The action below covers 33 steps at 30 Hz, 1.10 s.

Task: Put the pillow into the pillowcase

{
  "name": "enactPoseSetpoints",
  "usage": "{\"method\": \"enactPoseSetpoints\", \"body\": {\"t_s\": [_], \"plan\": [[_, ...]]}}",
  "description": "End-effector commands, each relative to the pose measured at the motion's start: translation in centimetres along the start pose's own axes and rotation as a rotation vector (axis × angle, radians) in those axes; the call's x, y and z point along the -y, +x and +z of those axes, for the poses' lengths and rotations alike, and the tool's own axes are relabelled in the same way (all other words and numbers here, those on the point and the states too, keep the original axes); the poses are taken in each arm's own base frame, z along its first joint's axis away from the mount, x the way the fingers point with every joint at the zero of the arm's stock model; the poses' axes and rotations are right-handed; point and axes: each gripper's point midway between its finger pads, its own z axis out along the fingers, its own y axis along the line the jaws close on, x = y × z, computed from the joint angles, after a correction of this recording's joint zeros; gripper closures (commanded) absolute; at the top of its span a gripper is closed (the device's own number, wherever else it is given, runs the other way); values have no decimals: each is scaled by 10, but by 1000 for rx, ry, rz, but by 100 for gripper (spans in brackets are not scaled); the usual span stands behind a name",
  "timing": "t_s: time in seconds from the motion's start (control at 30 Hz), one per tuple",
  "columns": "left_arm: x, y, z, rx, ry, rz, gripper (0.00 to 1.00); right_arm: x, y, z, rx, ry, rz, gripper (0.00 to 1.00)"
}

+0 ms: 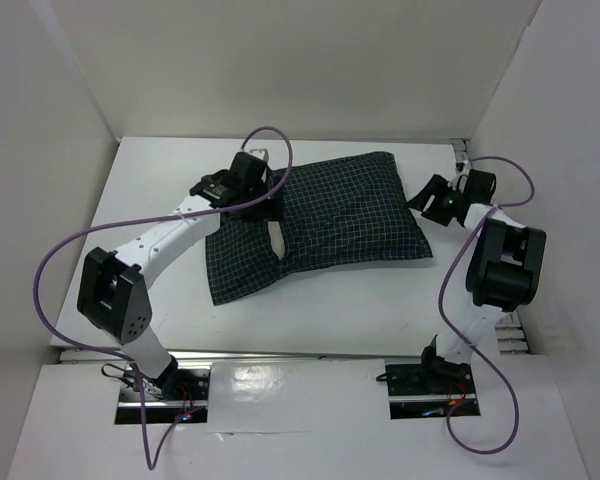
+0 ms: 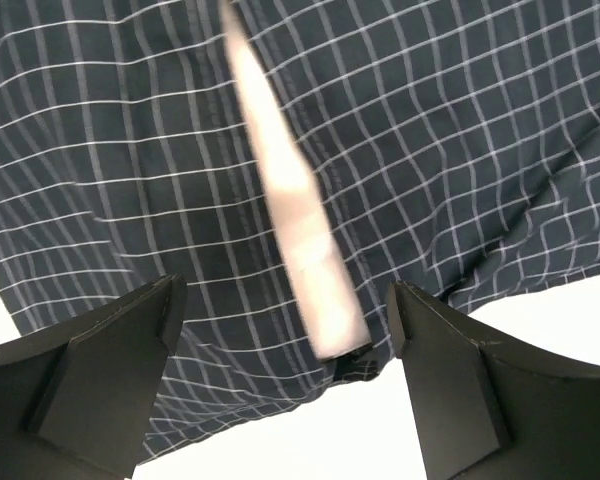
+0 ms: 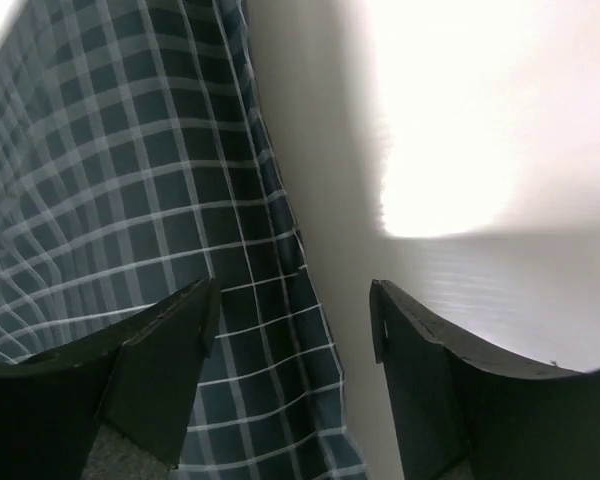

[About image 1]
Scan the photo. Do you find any dark checkered pillowcase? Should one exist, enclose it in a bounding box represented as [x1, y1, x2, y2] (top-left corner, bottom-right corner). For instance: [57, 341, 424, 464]
[205, 151, 433, 306]

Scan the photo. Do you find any cream white pillow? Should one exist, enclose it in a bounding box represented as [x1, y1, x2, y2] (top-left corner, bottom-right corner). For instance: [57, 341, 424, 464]
[267, 221, 286, 260]

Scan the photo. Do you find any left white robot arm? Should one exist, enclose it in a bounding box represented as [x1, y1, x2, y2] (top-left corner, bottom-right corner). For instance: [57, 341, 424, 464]
[77, 149, 282, 399]

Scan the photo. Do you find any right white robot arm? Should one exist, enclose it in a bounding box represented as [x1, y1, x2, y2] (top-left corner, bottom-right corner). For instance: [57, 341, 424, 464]
[408, 170, 547, 394]

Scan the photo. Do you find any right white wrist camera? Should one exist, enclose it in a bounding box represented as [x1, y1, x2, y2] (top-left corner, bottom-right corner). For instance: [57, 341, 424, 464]
[448, 160, 471, 192]

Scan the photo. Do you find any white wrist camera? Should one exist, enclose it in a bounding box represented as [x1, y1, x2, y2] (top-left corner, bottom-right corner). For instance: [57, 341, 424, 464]
[448, 160, 471, 192]
[246, 148, 269, 163]

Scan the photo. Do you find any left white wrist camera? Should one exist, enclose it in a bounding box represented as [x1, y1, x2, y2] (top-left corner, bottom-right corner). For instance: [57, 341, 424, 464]
[246, 148, 269, 163]

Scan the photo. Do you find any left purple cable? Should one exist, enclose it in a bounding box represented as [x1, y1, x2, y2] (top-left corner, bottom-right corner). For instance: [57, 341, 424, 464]
[32, 125, 295, 472]

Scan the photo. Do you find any purple cable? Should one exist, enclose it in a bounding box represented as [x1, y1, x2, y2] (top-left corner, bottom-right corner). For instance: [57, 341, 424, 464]
[437, 155, 537, 455]
[32, 125, 295, 472]

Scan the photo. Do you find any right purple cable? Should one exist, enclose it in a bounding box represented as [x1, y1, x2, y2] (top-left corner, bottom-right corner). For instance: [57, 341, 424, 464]
[437, 155, 537, 455]

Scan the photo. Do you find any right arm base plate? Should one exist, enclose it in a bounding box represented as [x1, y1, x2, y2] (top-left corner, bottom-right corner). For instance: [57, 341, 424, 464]
[375, 361, 481, 420]

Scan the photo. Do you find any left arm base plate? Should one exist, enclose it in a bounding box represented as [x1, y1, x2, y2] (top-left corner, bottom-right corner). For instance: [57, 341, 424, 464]
[99, 362, 214, 425]

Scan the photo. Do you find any aluminium front rail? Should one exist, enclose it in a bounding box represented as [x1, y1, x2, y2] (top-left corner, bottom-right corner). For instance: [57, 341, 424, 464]
[59, 349, 420, 364]

